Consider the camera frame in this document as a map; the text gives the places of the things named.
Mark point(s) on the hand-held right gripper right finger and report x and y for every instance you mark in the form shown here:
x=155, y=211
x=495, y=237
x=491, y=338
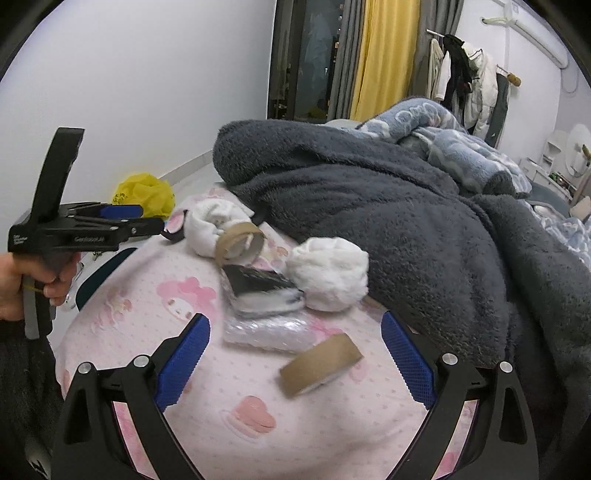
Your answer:
x=408, y=364

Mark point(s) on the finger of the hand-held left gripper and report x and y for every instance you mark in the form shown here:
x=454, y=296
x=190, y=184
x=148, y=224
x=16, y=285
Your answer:
x=143, y=227
x=120, y=211

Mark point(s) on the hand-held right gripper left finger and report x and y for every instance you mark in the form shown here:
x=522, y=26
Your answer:
x=182, y=364

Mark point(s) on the white tissue wad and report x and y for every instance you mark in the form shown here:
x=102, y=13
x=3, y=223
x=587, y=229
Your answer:
x=205, y=228
x=328, y=274

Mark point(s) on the small tan block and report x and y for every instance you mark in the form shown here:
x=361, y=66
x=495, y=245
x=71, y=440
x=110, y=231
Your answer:
x=226, y=247

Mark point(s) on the clear plastic wrap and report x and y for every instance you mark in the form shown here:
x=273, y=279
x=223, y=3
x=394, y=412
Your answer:
x=263, y=334

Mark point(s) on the black white packet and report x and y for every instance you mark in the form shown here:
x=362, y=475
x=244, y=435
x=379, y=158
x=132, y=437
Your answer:
x=251, y=279

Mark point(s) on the person's left forearm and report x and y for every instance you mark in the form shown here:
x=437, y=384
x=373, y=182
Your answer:
x=23, y=378

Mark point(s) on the person's left hand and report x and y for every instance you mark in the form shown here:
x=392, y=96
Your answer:
x=18, y=295

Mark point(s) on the yellow plastic bag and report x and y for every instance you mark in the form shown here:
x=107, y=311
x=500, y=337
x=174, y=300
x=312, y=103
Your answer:
x=143, y=194

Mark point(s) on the pink printed bedsheet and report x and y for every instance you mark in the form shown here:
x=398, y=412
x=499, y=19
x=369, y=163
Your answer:
x=240, y=443

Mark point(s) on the dark grey fleece blanket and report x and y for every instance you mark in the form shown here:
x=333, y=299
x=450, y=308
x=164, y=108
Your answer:
x=369, y=194

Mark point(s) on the light blue patterned quilt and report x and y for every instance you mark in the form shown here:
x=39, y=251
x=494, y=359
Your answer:
x=568, y=230

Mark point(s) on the blue cloud print blanket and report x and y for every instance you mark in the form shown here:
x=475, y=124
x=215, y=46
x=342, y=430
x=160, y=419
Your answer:
x=461, y=152

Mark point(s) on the grey bed mattress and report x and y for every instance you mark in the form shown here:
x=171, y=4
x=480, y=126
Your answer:
x=344, y=124

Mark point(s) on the beige pillow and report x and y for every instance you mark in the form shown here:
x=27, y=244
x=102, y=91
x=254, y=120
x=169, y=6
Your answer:
x=581, y=208

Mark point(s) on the dark glass balcony door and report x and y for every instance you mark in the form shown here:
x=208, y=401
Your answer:
x=309, y=60

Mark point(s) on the white vanity shelf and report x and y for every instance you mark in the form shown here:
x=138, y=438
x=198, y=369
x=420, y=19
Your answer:
x=549, y=157

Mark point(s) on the grey curtain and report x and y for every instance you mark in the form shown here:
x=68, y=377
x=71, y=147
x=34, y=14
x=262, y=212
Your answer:
x=346, y=55

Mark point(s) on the dark grey hanging pants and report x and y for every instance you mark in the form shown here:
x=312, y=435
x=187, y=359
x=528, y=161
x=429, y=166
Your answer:
x=499, y=110

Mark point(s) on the round vanity mirror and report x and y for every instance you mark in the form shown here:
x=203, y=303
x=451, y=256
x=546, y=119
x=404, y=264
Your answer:
x=575, y=147

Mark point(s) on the white puffer jacket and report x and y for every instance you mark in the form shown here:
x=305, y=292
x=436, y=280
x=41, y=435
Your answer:
x=482, y=92

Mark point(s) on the beige hanging coat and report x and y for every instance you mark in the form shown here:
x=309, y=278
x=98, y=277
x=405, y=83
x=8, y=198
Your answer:
x=436, y=69

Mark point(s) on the yellow curtain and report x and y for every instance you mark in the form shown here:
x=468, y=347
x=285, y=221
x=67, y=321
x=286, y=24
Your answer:
x=385, y=55

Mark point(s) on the black hanging garment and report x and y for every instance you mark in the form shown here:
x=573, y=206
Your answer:
x=459, y=64

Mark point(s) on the white air conditioner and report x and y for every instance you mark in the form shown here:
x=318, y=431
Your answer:
x=545, y=46

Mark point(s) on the clothes on hanging rail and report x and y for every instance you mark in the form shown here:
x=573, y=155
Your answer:
x=431, y=23

